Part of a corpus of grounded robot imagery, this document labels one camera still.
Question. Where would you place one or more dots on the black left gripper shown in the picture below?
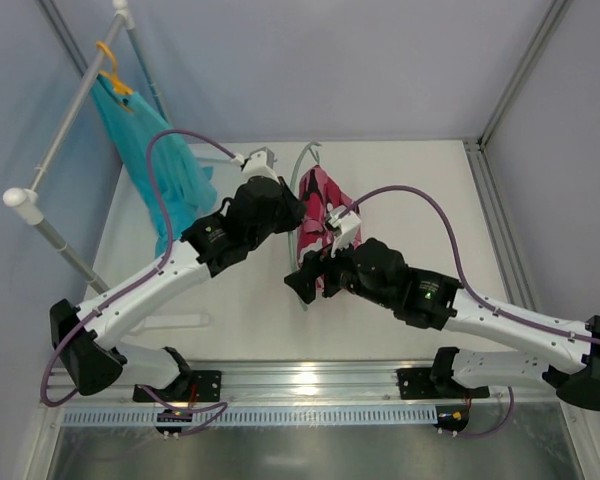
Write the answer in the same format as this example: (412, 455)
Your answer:
(287, 209)

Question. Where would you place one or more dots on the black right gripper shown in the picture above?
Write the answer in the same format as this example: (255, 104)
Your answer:
(325, 273)

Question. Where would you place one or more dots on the pink camouflage trousers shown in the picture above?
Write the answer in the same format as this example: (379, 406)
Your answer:
(320, 194)

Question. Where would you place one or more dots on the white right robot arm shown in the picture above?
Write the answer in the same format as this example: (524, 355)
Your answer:
(541, 352)

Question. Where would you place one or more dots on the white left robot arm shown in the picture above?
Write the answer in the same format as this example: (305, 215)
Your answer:
(87, 337)

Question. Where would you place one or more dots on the orange plastic hanger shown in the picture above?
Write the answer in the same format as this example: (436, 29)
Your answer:
(112, 75)

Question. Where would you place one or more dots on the turquoise t-shirt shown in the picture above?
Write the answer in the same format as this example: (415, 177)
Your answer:
(173, 185)

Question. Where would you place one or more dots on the white clothes rack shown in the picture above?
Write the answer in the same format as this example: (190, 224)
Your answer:
(80, 196)

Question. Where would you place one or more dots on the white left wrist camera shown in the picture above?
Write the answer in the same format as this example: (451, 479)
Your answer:
(258, 163)

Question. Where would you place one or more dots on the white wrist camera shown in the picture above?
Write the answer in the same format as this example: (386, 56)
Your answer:
(344, 223)
(258, 163)

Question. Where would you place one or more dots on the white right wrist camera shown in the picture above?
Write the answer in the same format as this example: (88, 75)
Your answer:
(344, 223)

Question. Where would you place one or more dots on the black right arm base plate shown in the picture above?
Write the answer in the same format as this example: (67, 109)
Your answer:
(423, 383)

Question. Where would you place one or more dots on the aluminium frame rail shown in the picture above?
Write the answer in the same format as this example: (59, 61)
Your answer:
(307, 382)

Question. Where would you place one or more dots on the grey slotted cable duct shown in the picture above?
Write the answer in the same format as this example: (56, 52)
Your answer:
(253, 416)

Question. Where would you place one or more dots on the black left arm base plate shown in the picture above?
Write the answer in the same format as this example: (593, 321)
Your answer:
(194, 386)

